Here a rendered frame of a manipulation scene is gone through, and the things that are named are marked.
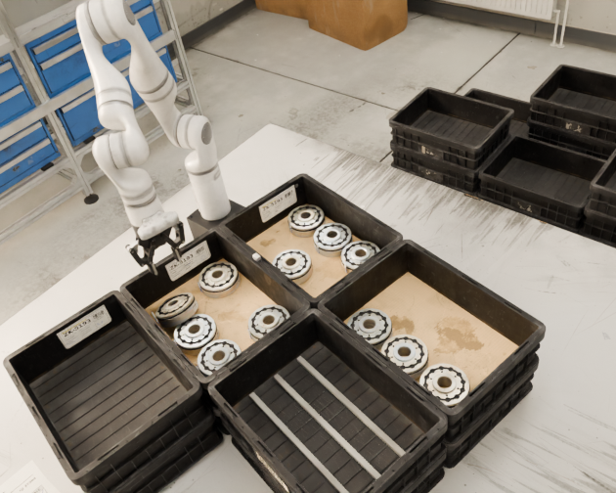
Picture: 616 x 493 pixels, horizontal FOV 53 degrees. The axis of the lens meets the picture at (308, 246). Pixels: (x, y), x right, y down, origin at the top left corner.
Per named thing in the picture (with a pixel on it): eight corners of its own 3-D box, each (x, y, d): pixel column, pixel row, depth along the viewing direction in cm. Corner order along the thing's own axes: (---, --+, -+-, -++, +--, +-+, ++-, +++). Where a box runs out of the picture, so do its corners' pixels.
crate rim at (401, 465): (206, 392, 129) (203, 386, 128) (315, 312, 141) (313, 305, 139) (333, 538, 105) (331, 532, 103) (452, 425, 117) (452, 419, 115)
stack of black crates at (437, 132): (391, 205, 278) (386, 120, 247) (426, 170, 293) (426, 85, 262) (471, 239, 257) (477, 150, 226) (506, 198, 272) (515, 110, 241)
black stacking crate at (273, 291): (133, 318, 160) (117, 289, 152) (226, 257, 172) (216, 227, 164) (217, 416, 136) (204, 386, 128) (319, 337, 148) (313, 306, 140)
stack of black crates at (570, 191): (472, 238, 257) (476, 173, 234) (506, 198, 272) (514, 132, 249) (567, 276, 236) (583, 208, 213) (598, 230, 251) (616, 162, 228)
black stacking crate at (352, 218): (227, 256, 172) (217, 226, 164) (308, 203, 184) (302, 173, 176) (320, 336, 148) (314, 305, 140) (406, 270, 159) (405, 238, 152)
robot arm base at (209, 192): (195, 213, 189) (179, 168, 177) (216, 197, 193) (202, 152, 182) (215, 224, 184) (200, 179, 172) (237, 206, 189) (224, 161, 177)
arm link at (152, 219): (144, 243, 128) (134, 219, 124) (120, 217, 135) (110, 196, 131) (181, 221, 131) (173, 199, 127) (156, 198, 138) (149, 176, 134)
